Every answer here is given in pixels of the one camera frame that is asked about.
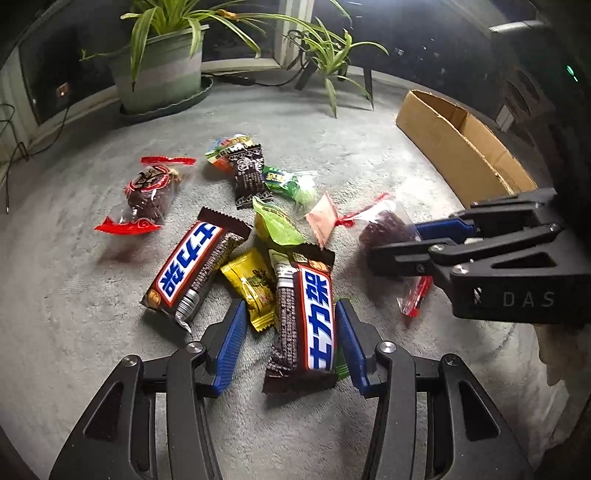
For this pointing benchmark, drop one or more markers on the green plant pot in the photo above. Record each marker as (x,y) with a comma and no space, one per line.
(157,69)

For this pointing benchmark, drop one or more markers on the green snack packet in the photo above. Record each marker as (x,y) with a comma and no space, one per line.
(277,180)

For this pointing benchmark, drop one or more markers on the red-ended dark date packet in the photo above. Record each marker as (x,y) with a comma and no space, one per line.
(152,194)

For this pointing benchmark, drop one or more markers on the small spider plant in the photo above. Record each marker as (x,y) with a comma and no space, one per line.
(332,60)

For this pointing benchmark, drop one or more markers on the dark brown snack packet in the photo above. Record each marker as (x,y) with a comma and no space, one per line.
(247,177)

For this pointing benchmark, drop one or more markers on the yellow-green snack packet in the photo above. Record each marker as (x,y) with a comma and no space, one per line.
(277,226)

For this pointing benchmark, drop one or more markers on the white wall socket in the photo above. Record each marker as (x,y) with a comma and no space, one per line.
(505,119)

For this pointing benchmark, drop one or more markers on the green pot saucer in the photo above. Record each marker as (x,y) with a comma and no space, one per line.
(194,104)

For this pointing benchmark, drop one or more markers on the person's right hand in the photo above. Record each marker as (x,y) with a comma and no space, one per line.
(554,360)

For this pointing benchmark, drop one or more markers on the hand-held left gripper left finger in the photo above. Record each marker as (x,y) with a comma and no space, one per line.
(228,350)

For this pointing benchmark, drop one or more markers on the pink snack packet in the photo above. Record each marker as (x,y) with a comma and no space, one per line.
(323,219)

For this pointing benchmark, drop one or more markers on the colourful snack packet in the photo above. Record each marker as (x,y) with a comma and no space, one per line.
(221,150)

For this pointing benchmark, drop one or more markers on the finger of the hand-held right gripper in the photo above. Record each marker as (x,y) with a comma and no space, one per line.
(401,261)
(443,229)

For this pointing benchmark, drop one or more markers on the small green packet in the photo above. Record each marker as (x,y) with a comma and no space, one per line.
(341,365)

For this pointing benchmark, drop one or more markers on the cardboard box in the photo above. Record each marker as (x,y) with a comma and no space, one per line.
(443,134)

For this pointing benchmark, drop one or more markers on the yellow snack packet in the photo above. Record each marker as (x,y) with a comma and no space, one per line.
(251,281)

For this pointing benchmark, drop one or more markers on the white window frame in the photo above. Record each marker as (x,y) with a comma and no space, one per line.
(288,27)

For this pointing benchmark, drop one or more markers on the large spider plant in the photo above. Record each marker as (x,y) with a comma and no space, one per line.
(152,18)

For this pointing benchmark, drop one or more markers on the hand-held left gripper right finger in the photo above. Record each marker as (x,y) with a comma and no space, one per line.
(353,346)

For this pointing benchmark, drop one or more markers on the clear red-ended snack packet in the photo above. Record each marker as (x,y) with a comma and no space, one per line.
(383,228)

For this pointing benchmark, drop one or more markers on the brown chocolate bar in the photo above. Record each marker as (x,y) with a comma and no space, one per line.
(304,318)
(189,272)

